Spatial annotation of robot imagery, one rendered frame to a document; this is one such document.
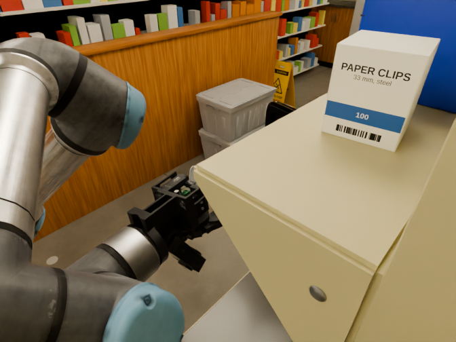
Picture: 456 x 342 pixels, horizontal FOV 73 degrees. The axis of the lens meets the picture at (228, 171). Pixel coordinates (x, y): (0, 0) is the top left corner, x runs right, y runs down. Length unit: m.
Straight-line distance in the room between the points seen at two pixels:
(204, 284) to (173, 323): 1.67
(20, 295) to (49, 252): 2.16
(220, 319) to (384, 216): 0.64
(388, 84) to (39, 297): 0.27
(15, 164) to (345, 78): 0.28
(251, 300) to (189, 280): 1.22
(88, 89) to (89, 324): 0.37
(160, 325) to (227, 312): 0.50
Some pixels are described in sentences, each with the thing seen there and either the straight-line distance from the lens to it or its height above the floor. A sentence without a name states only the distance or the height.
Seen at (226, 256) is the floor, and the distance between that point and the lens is 2.09.
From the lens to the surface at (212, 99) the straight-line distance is 2.56.
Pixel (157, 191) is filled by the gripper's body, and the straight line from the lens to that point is 0.46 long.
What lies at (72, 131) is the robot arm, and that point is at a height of 1.37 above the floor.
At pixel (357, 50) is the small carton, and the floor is 1.57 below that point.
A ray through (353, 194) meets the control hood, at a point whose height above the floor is 1.51.
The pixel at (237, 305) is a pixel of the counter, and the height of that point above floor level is 0.94.
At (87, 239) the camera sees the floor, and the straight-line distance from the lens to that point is 2.40.
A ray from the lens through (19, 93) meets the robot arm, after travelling 0.43.
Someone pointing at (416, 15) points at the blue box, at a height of 1.58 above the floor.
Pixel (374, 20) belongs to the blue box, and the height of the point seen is 1.57.
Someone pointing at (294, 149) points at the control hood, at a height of 1.51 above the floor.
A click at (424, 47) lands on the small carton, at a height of 1.57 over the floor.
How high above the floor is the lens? 1.61
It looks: 35 degrees down
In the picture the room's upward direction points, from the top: straight up
